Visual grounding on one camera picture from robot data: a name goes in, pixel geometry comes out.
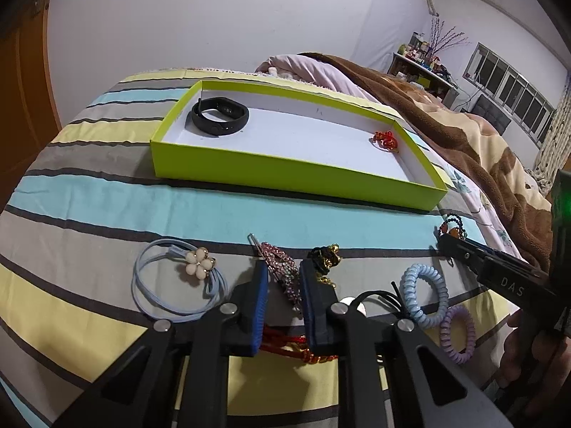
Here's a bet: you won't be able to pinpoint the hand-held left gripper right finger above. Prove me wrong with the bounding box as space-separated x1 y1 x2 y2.
299 259 514 428

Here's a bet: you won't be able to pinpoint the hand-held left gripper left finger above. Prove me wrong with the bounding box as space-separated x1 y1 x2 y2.
54 259 269 428

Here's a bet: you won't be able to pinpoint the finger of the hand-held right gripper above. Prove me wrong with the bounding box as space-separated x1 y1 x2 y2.
437 234 497 285
464 238 543 276

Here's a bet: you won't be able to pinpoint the black amber bead bracelet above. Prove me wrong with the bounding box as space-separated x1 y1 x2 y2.
439 214 468 239

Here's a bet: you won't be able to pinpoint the red knotted cord bracelet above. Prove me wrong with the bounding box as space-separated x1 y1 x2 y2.
261 327 340 365

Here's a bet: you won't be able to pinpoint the black gold hair accessory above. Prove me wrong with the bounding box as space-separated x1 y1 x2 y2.
308 243 342 288

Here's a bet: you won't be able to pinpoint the pink rhinestone hair clip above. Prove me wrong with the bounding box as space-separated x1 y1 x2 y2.
248 233 304 313

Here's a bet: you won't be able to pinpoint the black elastic hair tie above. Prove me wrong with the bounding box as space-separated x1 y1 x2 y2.
352 281 408 322

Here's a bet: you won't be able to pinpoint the blue spiral hair tie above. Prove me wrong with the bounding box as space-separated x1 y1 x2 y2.
399 264 448 330

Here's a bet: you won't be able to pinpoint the blue flower hair tie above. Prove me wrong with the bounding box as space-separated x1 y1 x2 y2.
133 239 229 322

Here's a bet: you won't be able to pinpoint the purple spiral hair tie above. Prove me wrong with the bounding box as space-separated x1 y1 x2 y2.
439 305 476 364

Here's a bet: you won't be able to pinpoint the red beaded ornament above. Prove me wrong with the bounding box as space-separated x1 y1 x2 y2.
370 130 399 153

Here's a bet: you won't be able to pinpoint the green cardboard box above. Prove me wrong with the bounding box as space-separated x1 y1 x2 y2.
150 79 448 212

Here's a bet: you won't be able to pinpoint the black wristband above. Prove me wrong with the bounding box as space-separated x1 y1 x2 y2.
192 97 249 135

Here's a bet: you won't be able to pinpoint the person's right hand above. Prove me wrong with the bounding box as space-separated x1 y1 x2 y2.
497 310 571 394

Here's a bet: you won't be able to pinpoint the patterned curtain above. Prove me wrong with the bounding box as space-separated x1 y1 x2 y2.
533 98 571 197

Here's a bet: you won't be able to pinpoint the black padded chair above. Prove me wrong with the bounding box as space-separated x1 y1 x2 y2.
473 95 513 132

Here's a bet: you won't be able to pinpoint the brown fleece blanket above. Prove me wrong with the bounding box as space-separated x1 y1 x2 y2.
299 52 556 272

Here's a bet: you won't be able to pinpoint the barred window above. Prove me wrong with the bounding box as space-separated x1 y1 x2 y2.
463 42 558 146

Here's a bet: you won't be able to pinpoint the striped bed sheet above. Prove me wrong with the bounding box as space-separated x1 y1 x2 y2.
0 68 520 428

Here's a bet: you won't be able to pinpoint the row of bottles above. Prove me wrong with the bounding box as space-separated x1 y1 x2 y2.
397 31 451 72

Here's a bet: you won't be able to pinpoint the purple flower branches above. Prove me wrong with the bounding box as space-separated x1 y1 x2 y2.
429 18 471 61

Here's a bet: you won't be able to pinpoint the wooden door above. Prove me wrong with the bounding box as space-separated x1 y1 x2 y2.
0 0 63 215

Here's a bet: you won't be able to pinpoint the white wall shelf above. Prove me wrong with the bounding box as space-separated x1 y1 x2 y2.
388 51 460 108

